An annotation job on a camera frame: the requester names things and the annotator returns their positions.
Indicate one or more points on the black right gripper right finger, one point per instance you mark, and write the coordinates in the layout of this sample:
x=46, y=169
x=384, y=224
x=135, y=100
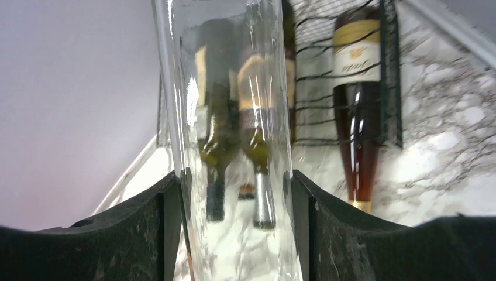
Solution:
x=336, y=241

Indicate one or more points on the green bottle black cap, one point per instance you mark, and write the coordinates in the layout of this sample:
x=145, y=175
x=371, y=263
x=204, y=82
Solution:
x=214, y=125

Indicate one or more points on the clear glass bottle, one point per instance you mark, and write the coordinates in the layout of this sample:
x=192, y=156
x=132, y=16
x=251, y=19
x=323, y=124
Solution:
x=233, y=249

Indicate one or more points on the green bottle brown label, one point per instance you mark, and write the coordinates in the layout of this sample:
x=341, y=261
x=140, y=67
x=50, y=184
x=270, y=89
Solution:
x=255, y=111

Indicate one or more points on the amber bottle gold cap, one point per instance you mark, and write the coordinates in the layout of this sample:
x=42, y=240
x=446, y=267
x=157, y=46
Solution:
x=356, y=100

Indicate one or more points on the black wire wine rack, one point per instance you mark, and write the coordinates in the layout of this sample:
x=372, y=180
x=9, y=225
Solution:
x=181, y=20

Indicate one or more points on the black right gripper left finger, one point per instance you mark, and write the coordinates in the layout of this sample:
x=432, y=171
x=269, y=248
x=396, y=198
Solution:
x=134, y=240

